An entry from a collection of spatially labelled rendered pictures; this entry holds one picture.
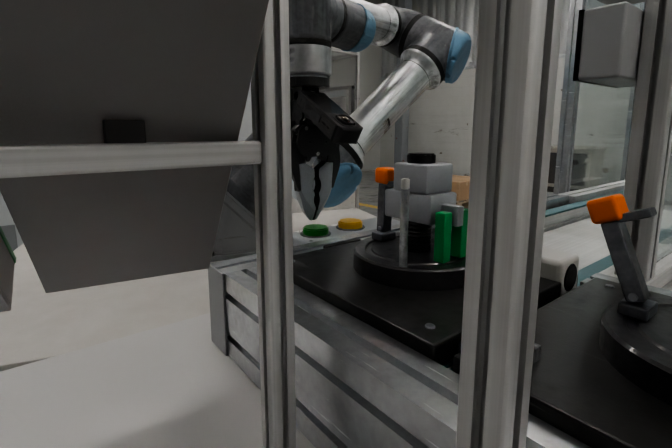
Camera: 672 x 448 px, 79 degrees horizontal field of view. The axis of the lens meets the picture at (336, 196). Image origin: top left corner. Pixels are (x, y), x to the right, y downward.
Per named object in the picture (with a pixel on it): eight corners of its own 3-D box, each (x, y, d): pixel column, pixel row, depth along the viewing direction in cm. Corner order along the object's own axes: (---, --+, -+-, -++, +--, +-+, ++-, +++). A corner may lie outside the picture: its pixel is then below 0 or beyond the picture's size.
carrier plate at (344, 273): (268, 276, 47) (267, 259, 47) (407, 242, 62) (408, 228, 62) (433, 372, 29) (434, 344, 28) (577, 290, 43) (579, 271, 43)
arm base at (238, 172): (197, 165, 93) (227, 135, 95) (242, 206, 101) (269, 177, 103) (213, 179, 81) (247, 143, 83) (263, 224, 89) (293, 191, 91)
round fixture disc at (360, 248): (328, 262, 46) (328, 245, 46) (411, 242, 55) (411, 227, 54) (424, 303, 35) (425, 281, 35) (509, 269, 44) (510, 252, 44)
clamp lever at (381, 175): (371, 230, 49) (374, 167, 47) (383, 227, 50) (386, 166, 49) (393, 237, 46) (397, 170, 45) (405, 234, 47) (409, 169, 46)
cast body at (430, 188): (383, 215, 45) (384, 152, 44) (410, 210, 48) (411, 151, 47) (446, 230, 39) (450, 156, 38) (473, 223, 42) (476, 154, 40)
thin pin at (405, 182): (397, 265, 39) (399, 178, 38) (402, 264, 40) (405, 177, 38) (403, 268, 38) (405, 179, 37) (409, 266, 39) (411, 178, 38)
